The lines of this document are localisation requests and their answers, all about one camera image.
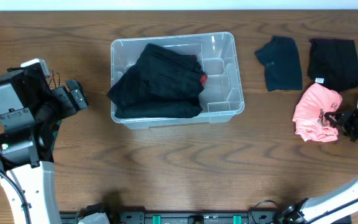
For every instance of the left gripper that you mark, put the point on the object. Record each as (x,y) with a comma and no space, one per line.
(74,95)

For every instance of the red plaid flannel shirt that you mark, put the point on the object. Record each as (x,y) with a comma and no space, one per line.
(204,76)

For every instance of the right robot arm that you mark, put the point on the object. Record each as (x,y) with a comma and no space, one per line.
(339,203)

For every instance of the small black folded garment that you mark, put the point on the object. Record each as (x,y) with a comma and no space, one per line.
(281,62)

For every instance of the clear plastic storage bin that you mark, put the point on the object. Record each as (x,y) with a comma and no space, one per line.
(222,97)

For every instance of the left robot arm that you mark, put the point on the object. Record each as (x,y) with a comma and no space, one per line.
(30,117)

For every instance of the black mounting rail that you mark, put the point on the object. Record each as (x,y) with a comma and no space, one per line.
(188,218)

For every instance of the dark green folded garment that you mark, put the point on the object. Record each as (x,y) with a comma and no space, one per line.
(55,131)

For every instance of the pink printed t-shirt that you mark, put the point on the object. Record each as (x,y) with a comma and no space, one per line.
(310,123)

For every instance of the black folded garment with tag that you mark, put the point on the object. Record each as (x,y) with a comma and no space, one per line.
(333,63)

